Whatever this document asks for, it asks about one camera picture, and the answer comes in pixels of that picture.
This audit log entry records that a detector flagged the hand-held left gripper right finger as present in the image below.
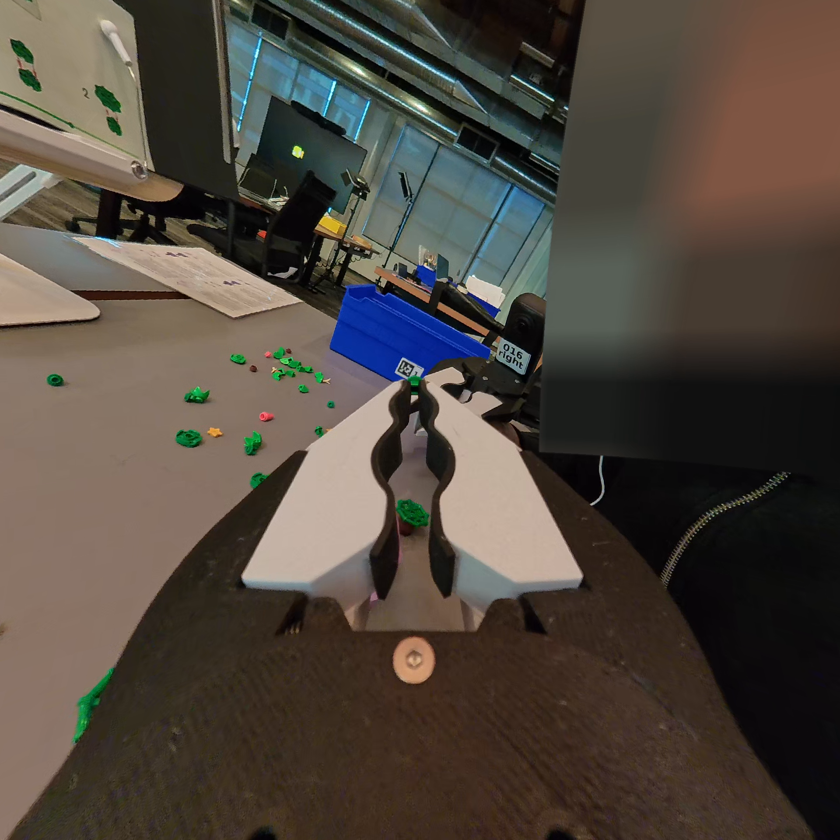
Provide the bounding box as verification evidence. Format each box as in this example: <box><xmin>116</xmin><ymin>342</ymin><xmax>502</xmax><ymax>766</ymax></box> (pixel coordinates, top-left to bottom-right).
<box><xmin>417</xmin><ymin>379</ymin><xmax>585</xmax><ymax>619</ymax></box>

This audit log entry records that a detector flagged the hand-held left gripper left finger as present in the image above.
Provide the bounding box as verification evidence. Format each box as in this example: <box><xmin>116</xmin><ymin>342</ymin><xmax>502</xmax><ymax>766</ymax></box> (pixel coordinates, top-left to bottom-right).
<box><xmin>240</xmin><ymin>379</ymin><xmax>413</xmax><ymax>618</ymax></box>

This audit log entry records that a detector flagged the green web piece with string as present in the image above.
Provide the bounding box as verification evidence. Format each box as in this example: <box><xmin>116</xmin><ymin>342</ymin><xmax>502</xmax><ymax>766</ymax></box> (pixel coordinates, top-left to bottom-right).
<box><xmin>72</xmin><ymin>668</ymin><xmax>116</xmax><ymax>744</ymax></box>

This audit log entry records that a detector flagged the blue plastic bin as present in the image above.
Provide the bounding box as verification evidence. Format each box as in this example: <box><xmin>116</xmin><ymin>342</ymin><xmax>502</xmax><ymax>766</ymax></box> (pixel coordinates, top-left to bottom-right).
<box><xmin>329</xmin><ymin>283</ymin><xmax>503</xmax><ymax>385</ymax></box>

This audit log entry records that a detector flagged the cluster of small green leaves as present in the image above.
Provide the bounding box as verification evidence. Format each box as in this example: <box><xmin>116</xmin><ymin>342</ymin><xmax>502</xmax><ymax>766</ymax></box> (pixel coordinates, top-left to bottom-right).
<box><xmin>262</xmin><ymin>346</ymin><xmax>332</xmax><ymax>385</ymax></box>

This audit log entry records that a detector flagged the tall light stand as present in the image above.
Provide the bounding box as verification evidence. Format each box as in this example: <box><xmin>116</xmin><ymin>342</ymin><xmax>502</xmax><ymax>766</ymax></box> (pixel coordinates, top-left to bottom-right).
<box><xmin>391</xmin><ymin>171</ymin><xmax>421</xmax><ymax>263</ymax></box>

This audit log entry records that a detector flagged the short light stand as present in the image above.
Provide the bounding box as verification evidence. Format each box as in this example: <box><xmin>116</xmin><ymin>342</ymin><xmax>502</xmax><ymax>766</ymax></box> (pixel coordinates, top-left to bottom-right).
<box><xmin>341</xmin><ymin>167</ymin><xmax>373</xmax><ymax>217</ymax></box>

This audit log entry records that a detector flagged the black office chair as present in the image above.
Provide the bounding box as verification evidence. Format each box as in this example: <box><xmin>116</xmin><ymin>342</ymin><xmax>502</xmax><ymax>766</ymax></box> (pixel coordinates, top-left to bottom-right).
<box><xmin>258</xmin><ymin>169</ymin><xmax>337</xmax><ymax>282</ymax></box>

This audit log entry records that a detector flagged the black monitor screen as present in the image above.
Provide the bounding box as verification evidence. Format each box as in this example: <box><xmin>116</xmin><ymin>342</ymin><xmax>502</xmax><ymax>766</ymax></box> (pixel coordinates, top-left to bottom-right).
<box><xmin>255</xmin><ymin>95</ymin><xmax>369</xmax><ymax>215</ymax></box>

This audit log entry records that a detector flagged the laminated paper sheet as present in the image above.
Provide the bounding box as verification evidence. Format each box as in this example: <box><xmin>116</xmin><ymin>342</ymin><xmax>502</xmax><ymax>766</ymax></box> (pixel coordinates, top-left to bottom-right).
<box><xmin>71</xmin><ymin>235</ymin><xmax>305</xmax><ymax>320</ymax></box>

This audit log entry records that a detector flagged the black board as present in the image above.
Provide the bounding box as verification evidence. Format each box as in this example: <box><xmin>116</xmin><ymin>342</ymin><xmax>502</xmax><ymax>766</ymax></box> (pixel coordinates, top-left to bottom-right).
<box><xmin>121</xmin><ymin>0</ymin><xmax>242</xmax><ymax>202</ymax></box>

